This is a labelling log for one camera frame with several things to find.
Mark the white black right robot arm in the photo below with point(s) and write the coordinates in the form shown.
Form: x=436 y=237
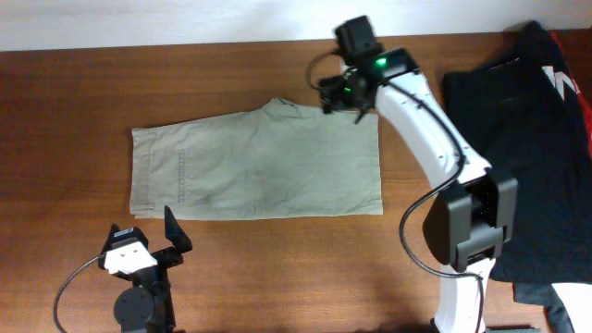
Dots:
x=455 y=231

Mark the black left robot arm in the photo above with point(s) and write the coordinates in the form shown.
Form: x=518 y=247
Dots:
x=146 y=306

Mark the white cloth corner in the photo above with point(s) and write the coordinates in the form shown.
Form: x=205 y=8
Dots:
x=576 y=297

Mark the khaki shorts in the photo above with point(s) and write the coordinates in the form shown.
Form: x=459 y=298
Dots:
x=281 y=160

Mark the dark navy shorts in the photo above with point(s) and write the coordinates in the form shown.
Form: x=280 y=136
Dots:
x=525 y=117

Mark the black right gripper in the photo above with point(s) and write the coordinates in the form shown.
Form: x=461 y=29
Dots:
x=338 y=96

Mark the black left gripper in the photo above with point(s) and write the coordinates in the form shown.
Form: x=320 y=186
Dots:
x=172 y=255

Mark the black red printed t-shirt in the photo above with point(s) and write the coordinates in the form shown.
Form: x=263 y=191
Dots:
x=542 y=49

